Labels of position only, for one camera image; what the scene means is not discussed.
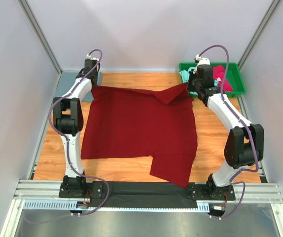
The pink t shirt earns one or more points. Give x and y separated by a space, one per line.
219 80

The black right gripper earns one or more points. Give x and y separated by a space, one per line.
192 76

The teal t shirt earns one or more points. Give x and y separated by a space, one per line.
185 74

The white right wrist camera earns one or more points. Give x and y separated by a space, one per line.
199 60

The green plastic tray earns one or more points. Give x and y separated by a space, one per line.
233 76

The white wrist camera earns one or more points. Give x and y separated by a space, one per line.
199 60
88 56

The aluminium front frame rail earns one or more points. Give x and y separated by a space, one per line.
49 189

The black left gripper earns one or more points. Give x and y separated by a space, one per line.
96 73

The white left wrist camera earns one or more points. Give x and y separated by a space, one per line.
88 56

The dark red t shirt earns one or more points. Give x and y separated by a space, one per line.
131 123

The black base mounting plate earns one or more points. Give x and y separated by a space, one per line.
155 194

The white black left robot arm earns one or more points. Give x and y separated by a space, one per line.
68 122

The folded grey blue t shirt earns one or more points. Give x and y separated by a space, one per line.
67 80

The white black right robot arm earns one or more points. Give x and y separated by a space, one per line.
245 143

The slotted grey cable duct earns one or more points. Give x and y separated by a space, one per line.
76 206

